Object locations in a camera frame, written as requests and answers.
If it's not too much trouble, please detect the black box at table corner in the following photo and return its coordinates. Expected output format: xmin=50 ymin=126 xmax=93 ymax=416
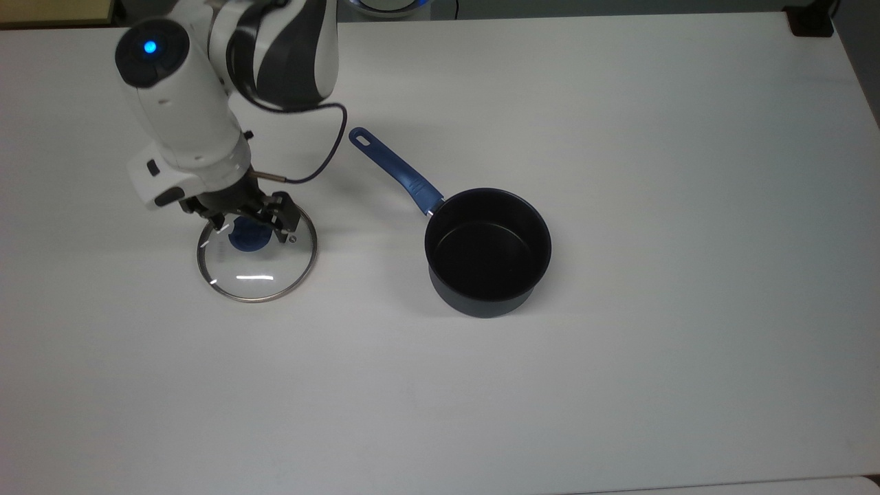
xmin=784 ymin=3 xmax=837 ymax=38

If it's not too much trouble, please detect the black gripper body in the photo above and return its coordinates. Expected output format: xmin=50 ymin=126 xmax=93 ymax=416
xmin=179 ymin=177 xmax=277 ymax=222

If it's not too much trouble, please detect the dark gripper cable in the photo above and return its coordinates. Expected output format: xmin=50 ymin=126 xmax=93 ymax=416
xmin=249 ymin=102 xmax=349 ymax=185

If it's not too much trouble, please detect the robot base with blue ring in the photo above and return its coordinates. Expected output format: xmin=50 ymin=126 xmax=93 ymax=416
xmin=344 ymin=0 xmax=435 ymax=19

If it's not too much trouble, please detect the glass lid with blue knob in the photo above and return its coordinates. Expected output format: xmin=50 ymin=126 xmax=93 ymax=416
xmin=197 ymin=203 xmax=319 ymax=304

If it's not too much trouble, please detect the light wooden board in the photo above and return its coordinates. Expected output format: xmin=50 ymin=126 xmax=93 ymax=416
xmin=0 ymin=0 xmax=116 ymax=27

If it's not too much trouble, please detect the dark saucepan with blue handle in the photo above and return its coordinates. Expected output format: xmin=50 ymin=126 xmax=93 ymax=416
xmin=349 ymin=127 xmax=553 ymax=320

